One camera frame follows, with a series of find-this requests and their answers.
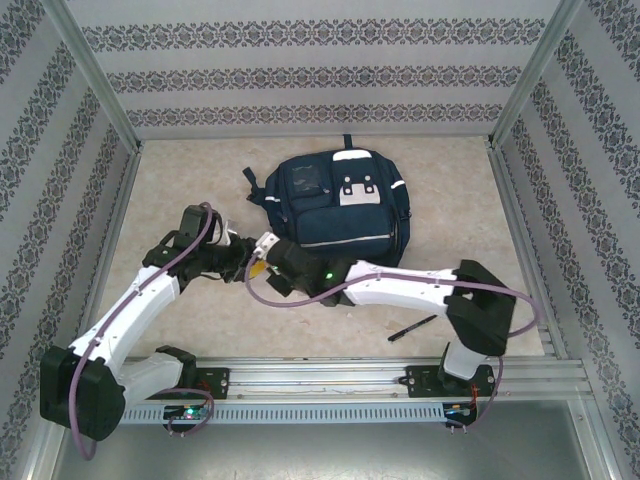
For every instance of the navy blue backpack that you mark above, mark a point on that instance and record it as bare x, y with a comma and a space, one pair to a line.
345, 225

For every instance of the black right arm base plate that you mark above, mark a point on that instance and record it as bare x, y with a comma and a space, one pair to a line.
420, 382

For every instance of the aluminium table side rail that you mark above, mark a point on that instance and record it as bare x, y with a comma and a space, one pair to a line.
517, 225
107, 250

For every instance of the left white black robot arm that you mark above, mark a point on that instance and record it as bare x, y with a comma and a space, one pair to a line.
140, 305

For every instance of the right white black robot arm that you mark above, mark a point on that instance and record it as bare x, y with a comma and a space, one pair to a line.
400, 290

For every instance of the small circuit board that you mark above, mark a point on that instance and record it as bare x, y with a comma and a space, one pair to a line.
187, 413
460, 411

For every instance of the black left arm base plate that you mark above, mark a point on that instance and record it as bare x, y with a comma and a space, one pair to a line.
220, 382

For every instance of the black marker pen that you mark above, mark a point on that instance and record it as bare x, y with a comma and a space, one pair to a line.
411, 329

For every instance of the aluminium mounting rail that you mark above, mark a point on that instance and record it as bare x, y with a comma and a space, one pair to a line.
320, 375

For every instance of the grey metal shelf panel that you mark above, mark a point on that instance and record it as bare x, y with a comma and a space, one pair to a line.
320, 455

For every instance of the aluminium frame post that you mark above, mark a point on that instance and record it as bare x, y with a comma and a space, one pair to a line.
90, 70
537, 70

